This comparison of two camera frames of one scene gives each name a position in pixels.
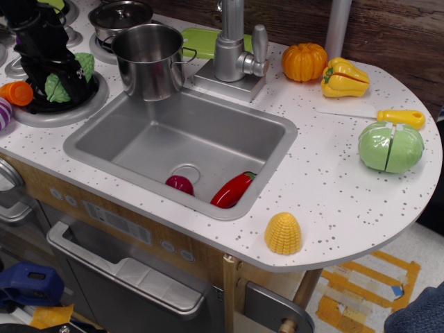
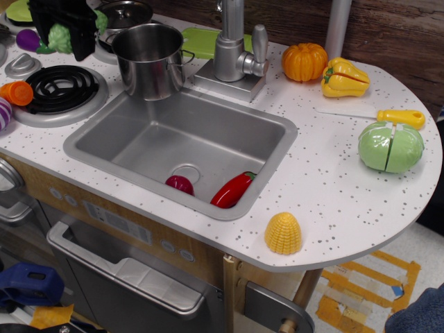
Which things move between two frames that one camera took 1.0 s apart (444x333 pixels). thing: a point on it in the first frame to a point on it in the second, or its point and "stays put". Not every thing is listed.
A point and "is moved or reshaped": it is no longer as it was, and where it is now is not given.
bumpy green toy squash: (54, 89) is moved or reshaped
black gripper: (40, 35) to (78, 15)
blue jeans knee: (425, 314) stays put
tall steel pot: (150, 56) stays put
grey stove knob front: (14, 70) stays put
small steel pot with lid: (109, 19) stays put
